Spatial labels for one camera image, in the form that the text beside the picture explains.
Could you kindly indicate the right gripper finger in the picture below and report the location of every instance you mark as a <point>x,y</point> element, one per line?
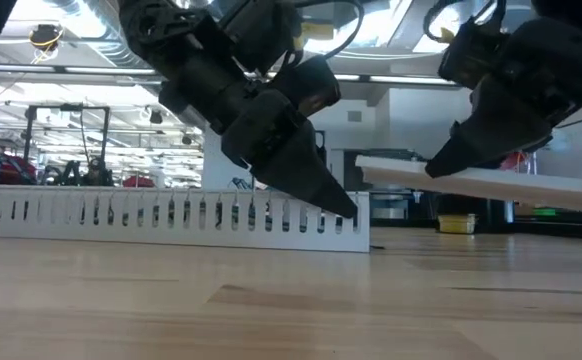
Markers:
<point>496,125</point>

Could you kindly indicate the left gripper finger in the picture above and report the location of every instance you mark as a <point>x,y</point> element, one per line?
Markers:
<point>291,160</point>

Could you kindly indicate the white duct cover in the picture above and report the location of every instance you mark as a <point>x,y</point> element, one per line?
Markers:
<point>496,185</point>

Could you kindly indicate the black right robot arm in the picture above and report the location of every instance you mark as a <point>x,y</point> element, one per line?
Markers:
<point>571,7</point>

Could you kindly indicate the small tape roll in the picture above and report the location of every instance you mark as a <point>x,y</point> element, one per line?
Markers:
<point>457,225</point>

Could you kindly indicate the ceiling light strip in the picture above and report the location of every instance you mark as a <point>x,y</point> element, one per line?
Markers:
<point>396,79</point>

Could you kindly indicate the grey cylindrical machine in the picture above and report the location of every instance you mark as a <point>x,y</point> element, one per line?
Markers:
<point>391,212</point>

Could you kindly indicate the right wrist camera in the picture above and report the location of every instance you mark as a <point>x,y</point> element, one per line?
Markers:
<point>471,55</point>

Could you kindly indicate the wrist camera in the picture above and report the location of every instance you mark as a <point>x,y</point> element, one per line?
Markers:
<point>471,55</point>
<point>306,85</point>

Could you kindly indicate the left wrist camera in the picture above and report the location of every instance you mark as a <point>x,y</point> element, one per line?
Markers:
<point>306,85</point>

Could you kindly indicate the black gantry frame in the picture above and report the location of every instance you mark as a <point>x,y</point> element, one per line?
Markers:
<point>68,107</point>

